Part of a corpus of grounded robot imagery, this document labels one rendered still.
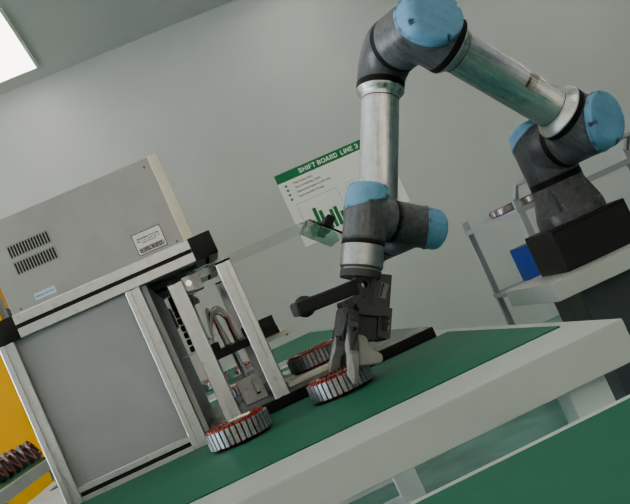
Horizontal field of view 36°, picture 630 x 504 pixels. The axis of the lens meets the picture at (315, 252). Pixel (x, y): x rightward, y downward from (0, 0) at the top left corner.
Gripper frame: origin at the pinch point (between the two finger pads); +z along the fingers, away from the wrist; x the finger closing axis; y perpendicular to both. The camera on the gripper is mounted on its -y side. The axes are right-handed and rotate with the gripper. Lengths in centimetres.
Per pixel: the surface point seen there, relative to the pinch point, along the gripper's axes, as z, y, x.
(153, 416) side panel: 7.7, -28.7, 26.2
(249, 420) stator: 6.7, -15.2, -3.2
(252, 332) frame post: -9.6, -11.9, 24.1
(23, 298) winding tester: -13, -56, 41
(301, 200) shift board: -158, 97, 558
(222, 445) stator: 11.0, -19.0, -1.9
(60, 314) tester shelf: -9, -48, 26
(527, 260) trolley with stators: -80, 162, 284
